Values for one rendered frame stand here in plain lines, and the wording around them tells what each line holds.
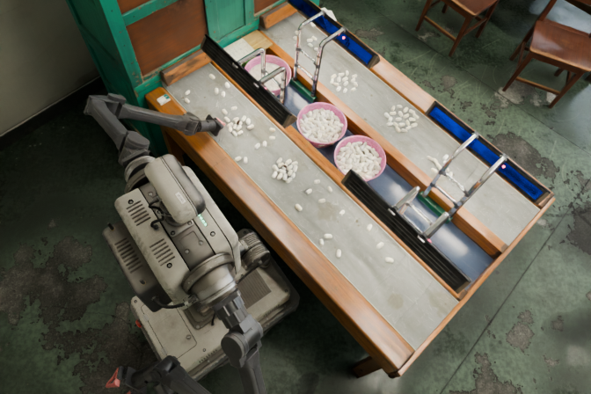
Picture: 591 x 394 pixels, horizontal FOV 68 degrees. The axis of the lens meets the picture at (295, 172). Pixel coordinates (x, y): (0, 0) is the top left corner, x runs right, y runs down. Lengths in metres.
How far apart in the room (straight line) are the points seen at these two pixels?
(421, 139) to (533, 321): 1.36
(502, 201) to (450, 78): 1.67
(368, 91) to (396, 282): 1.08
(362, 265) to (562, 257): 1.70
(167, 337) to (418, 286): 1.17
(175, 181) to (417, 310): 1.28
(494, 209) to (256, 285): 1.24
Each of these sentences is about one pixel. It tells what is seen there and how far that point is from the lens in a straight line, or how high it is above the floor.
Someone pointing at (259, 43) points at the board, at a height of 0.78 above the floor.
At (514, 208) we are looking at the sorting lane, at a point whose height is 0.74.
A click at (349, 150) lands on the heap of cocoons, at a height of 0.74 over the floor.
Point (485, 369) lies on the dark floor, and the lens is 2.95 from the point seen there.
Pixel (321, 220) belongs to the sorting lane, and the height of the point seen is 0.74.
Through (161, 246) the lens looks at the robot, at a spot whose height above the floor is 1.45.
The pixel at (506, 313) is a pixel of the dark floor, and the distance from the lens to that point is 3.08.
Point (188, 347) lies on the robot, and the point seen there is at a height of 0.47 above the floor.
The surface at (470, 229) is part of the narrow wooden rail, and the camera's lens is 2.29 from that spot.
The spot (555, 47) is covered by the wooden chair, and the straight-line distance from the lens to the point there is 3.81.
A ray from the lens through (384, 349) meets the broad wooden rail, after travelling 1.97.
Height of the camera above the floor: 2.65
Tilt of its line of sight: 60 degrees down
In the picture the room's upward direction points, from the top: 8 degrees clockwise
